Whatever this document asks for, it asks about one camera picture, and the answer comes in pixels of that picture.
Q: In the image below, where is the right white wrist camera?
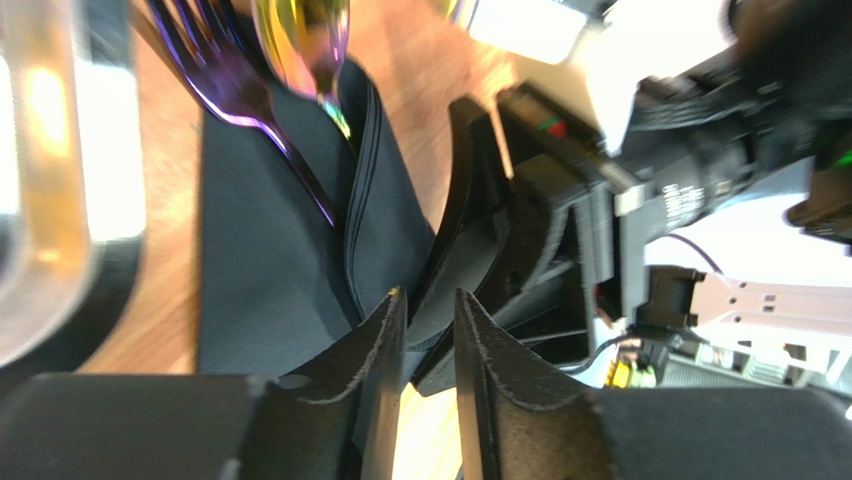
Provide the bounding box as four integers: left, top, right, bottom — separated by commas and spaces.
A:
460, 1, 735, 154

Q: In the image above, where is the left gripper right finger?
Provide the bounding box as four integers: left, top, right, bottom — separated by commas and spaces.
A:
454, 289, 613, 479

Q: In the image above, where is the gold iridescent spoon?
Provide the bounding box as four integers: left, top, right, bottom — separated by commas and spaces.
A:
250, 0, 351, 140

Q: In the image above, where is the purple iridescent fork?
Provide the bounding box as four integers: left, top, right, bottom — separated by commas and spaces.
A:
146, 0, 342, 230

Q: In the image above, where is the black paper napkin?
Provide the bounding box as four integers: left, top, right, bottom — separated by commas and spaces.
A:
197, 62, 434, 377

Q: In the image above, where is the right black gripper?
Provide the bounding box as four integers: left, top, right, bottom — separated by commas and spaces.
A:
407, 83, 758, 393

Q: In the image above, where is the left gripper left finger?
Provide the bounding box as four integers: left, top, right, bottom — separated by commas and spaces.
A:
235, 287, 407, 479

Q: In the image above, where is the silver metal tray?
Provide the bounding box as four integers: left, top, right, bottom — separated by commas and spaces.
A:
1, 1, 146, 370

